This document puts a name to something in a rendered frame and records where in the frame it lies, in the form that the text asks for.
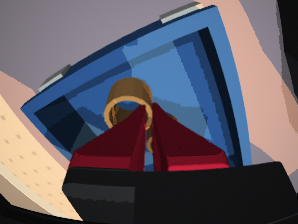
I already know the bronze bushing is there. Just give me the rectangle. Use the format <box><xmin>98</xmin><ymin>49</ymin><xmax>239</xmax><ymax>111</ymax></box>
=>
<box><xmin>104</xmin><ymin>77</ymin><xmax>152</xmax><ymax>130</ymax></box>
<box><xmin>147</xmin><ymin>114</ymin><xmax>178</xmax><ymax>153</ymax></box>

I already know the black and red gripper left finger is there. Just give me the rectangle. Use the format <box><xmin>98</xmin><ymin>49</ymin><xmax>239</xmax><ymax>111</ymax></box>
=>
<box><xmin>67</xmin><ymin>104</ymin><xmax>146</xmax><ymax>171</ymax></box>

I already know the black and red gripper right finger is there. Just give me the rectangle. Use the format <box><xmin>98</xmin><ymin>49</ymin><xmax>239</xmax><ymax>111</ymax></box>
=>
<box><xmin>152</xmin><ymin>103</ymin><xmax>230</xmax><ymax>171</ymax></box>

